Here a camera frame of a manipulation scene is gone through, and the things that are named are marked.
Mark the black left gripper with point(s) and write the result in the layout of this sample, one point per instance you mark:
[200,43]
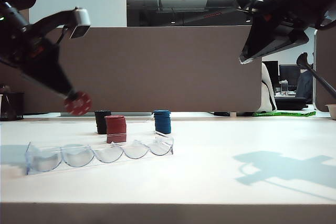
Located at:
[31,45]

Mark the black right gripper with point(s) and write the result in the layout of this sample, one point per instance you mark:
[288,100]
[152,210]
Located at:
[273,9]

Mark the single red poker chip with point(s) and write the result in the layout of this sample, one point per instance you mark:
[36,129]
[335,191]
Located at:
[78,104]

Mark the clear plastic chip tray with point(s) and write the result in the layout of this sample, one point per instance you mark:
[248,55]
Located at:
[78,155]

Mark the black poker chip stack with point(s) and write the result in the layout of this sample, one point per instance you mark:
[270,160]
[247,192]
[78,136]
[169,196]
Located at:
[100,123]

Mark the red poker chip stack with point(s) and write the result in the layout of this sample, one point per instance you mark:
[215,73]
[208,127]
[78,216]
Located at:
[116,128]

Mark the blue poker chip stack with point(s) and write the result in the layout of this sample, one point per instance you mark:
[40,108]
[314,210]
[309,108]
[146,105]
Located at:
[162,123]

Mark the black computer monitor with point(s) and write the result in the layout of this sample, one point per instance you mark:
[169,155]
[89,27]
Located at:
[271,68]
[288,72]

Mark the clear glass jar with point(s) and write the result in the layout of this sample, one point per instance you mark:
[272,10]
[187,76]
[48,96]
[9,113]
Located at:
[284,87]

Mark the dark blue office chair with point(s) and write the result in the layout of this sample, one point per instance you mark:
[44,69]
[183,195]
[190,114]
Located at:
[304,85]

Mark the black slanted rod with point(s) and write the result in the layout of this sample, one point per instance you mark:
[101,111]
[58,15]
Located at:
[319,78]

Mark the narrow brown partition panel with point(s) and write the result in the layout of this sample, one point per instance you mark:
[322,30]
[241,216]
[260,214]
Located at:
[326,72]

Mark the white chair with black stripe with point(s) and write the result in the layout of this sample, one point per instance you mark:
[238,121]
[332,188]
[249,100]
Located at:
[266,95]

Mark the green tape strip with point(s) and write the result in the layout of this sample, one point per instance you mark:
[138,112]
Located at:
[283,113]

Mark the small white cup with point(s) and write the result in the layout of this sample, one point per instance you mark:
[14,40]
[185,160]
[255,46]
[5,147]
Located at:
[233,114]

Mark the short tan paper cup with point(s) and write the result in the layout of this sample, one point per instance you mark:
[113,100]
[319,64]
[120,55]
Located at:
[331,111]

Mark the wide brown partition panel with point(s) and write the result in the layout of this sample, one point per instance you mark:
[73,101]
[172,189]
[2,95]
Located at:
[157,69]

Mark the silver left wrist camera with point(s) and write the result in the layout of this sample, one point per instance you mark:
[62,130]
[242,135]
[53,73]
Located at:
[80,23]

